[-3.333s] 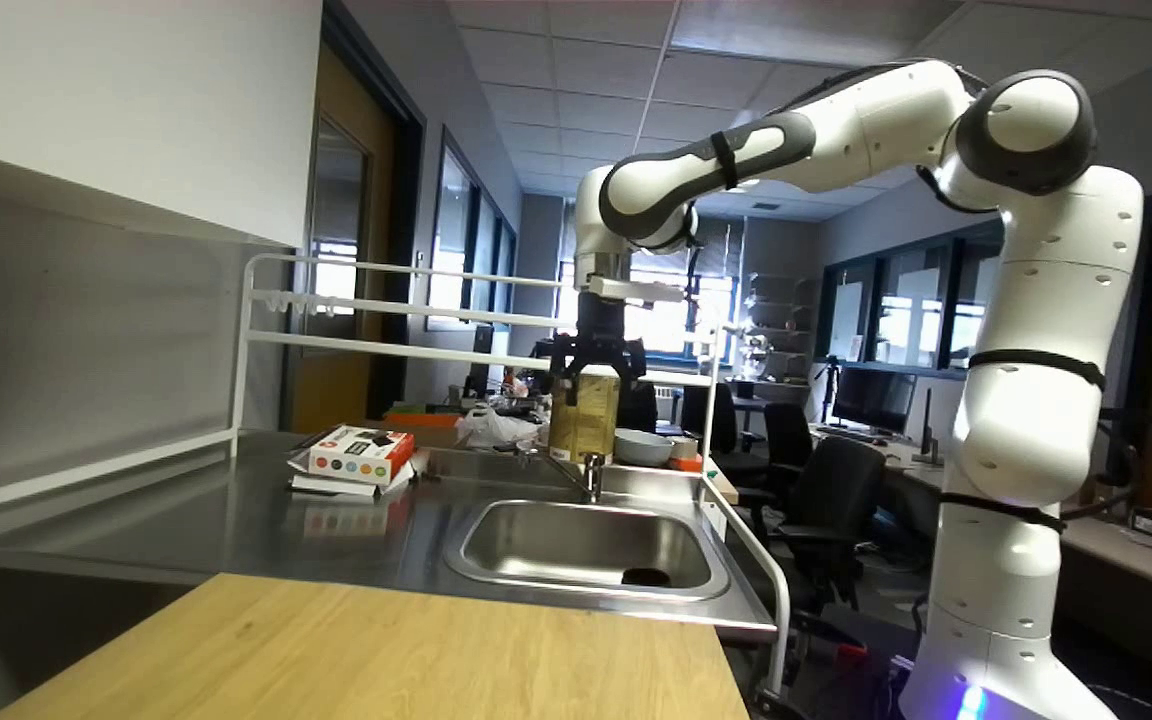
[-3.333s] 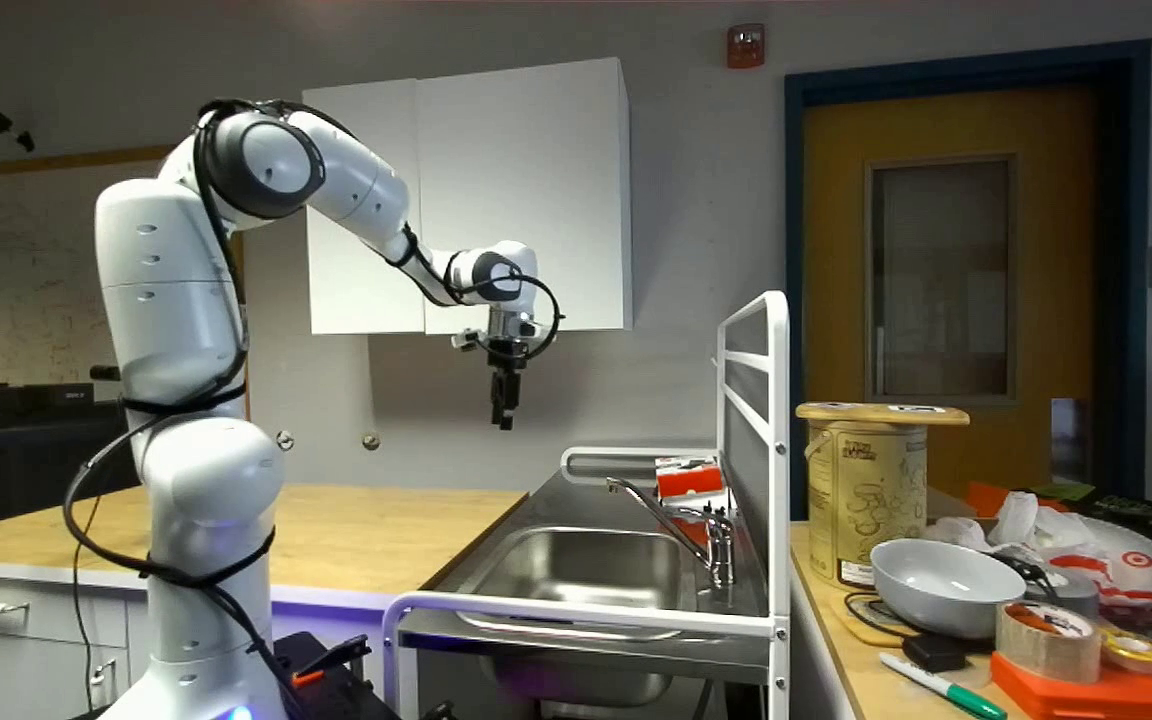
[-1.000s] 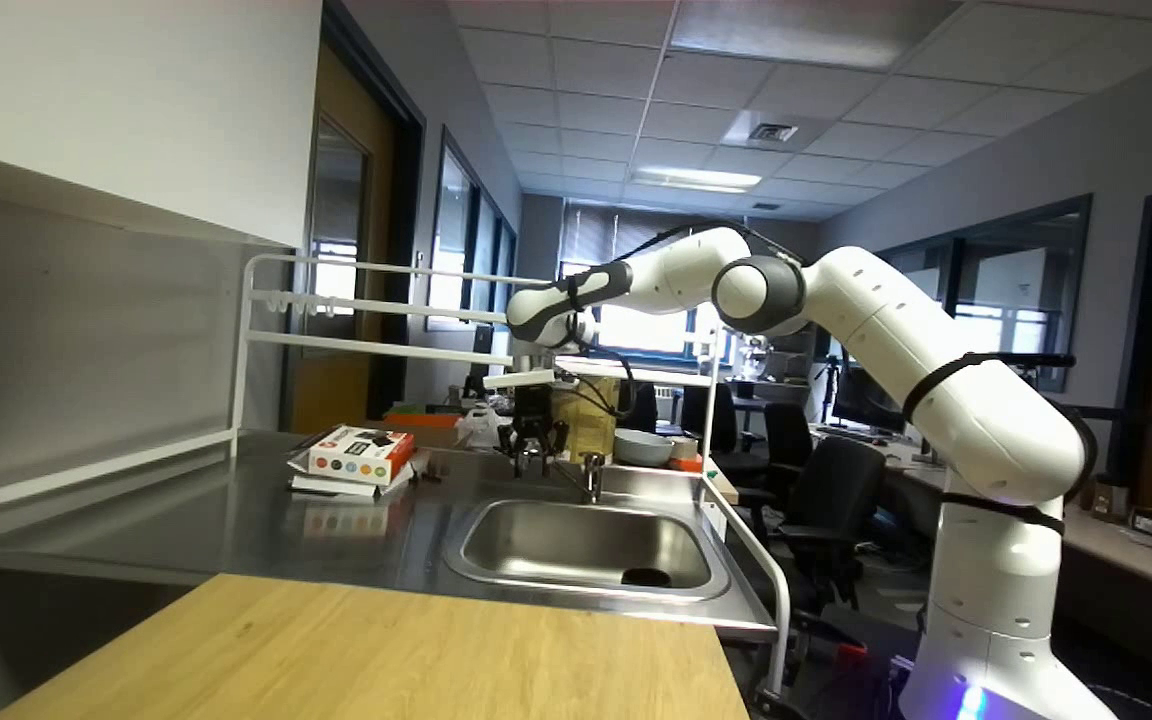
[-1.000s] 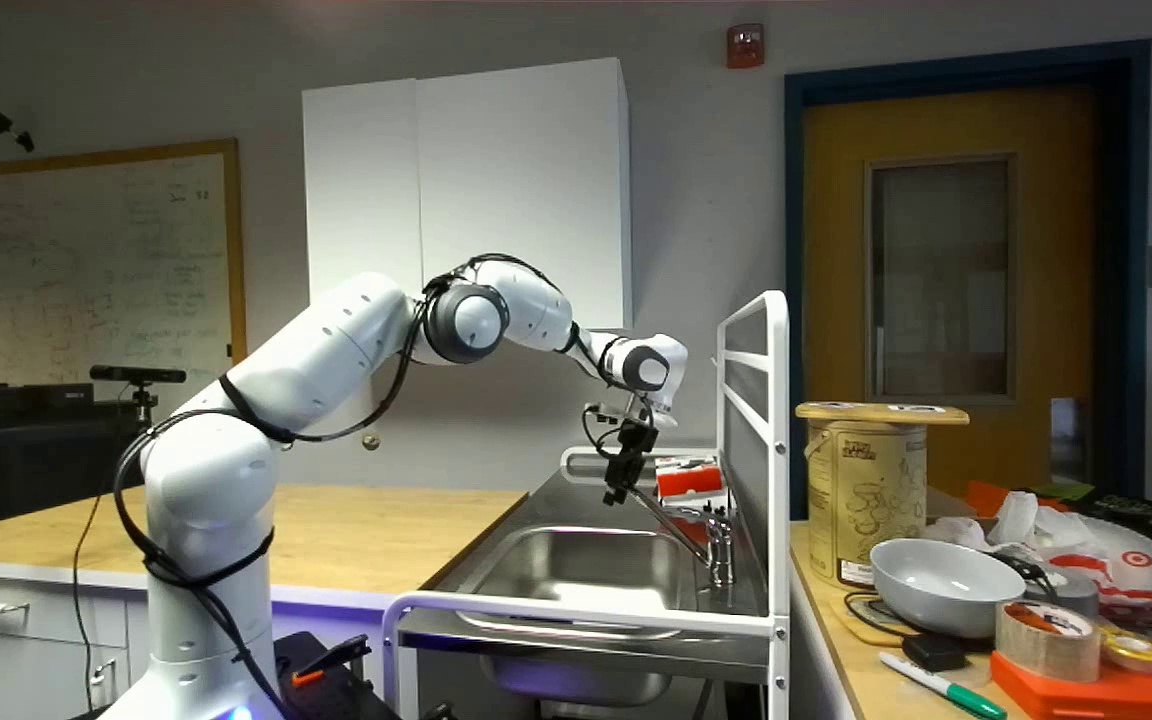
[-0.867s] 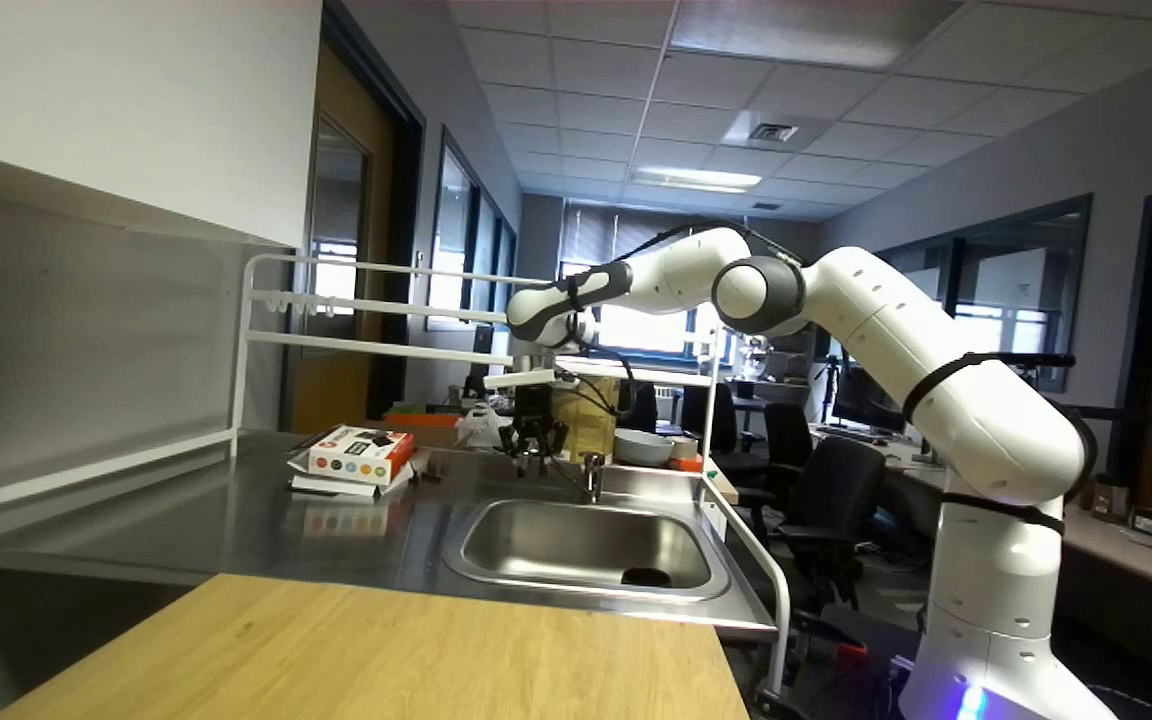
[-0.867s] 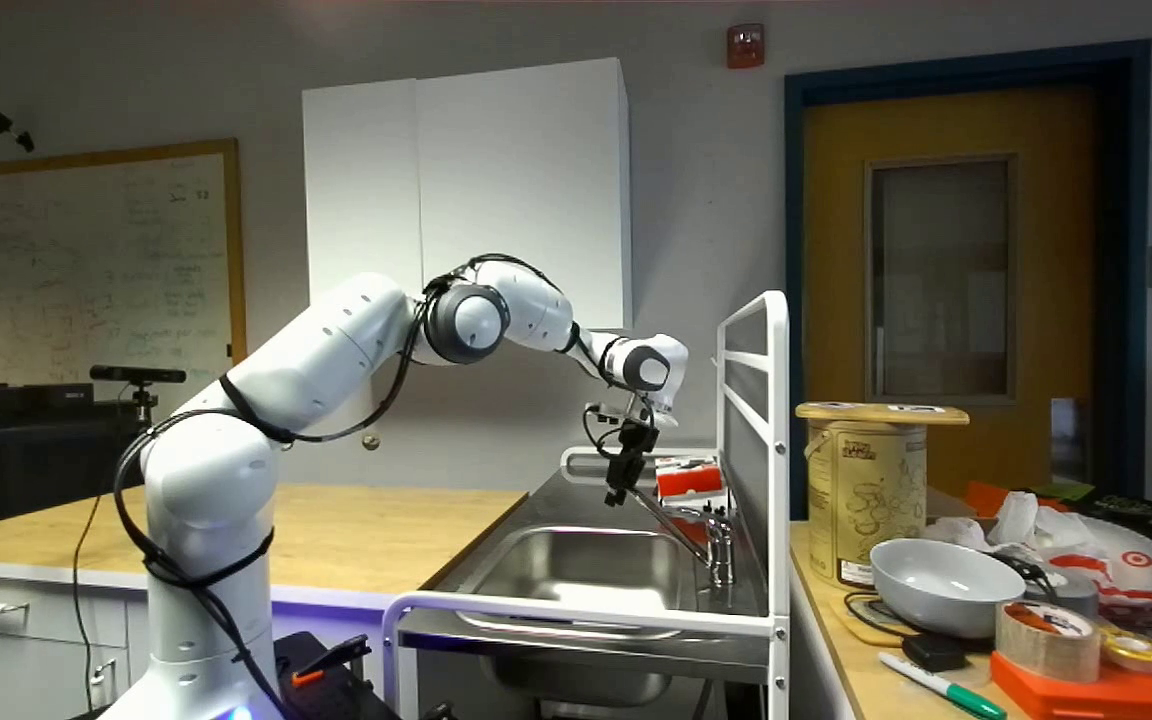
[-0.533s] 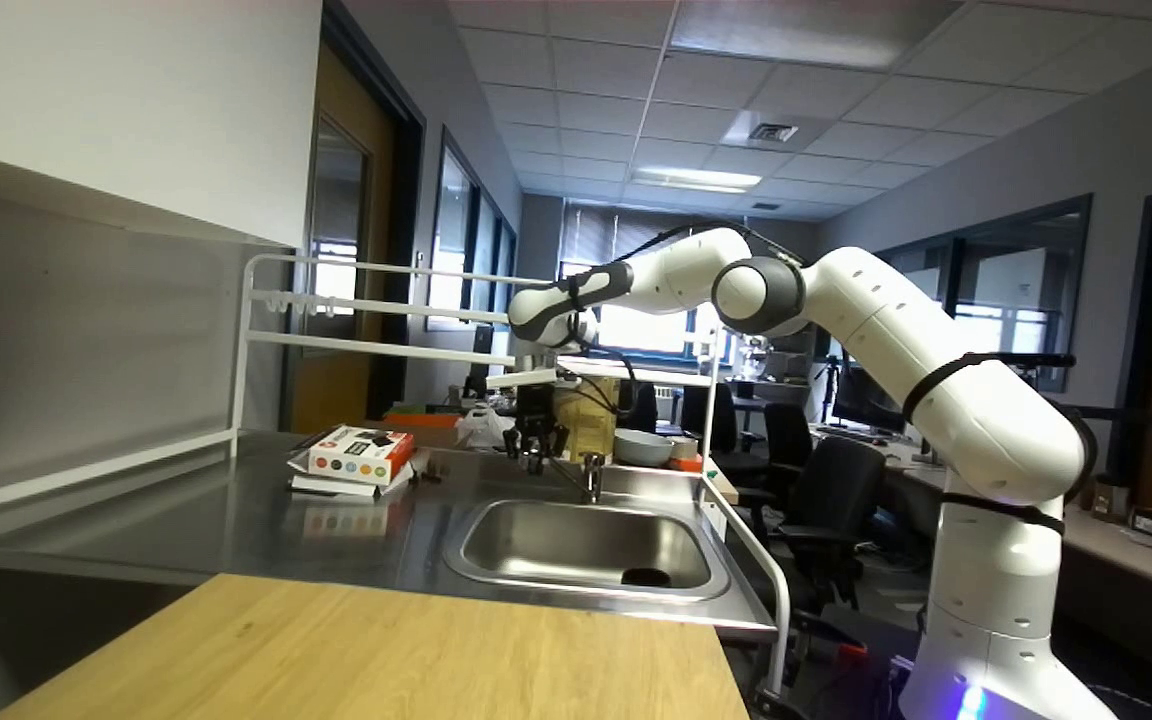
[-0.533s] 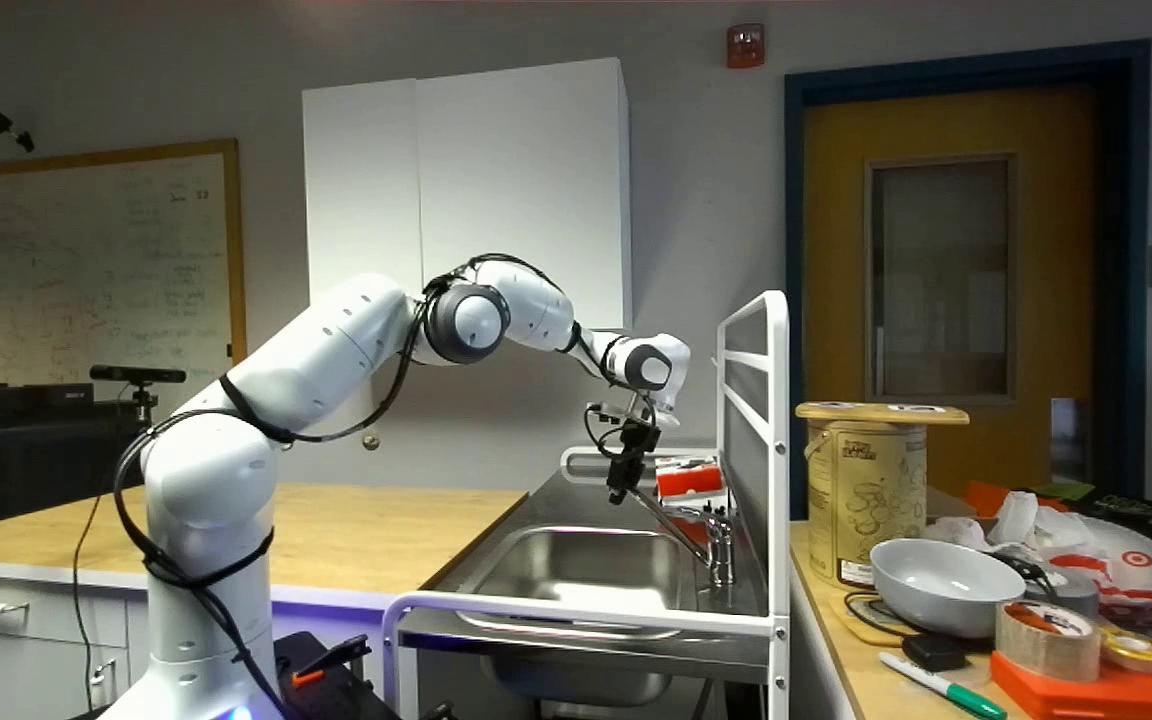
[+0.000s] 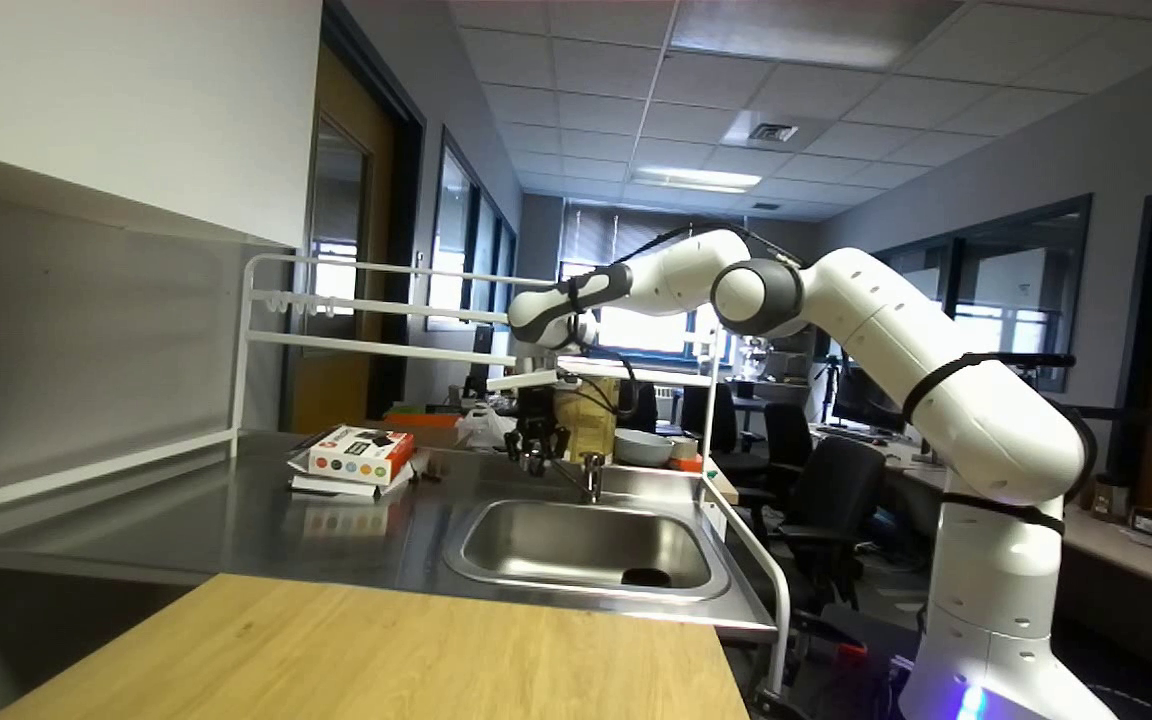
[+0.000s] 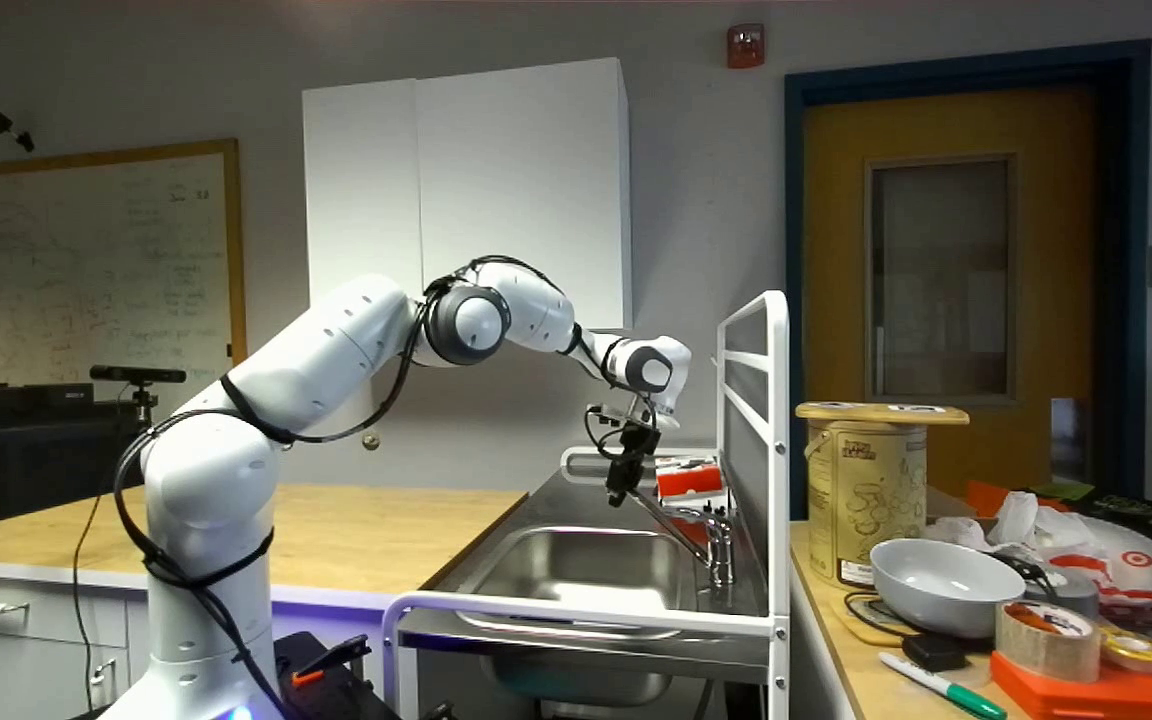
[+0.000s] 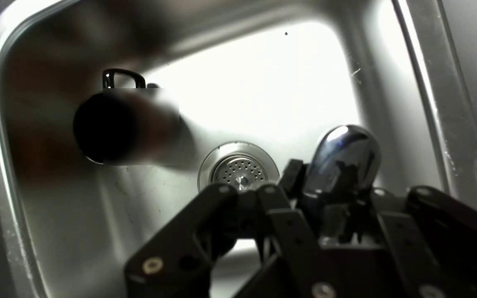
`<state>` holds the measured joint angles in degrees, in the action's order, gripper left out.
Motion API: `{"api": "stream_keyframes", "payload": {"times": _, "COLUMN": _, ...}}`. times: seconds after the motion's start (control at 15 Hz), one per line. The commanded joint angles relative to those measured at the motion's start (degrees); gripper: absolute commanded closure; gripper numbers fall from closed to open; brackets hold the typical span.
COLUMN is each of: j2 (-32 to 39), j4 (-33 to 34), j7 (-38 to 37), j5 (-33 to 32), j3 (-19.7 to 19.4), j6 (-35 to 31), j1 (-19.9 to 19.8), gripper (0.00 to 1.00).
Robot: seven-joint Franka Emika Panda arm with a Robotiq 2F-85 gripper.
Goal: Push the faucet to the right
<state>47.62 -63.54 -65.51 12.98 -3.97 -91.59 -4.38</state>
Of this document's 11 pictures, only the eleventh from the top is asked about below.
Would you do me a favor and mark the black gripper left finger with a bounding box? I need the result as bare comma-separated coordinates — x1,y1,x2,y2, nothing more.
125,158,329,298

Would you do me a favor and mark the brown metal mug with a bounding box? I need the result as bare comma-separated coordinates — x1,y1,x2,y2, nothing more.
72,67,185,168

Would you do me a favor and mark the metal sink drain strainer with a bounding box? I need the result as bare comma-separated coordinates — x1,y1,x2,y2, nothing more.
196,140,282,194

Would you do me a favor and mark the stainless steel sink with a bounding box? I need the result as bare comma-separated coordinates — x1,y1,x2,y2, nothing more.
0,0,477,298

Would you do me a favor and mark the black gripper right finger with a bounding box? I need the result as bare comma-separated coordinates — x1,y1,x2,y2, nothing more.
377,184,477,298

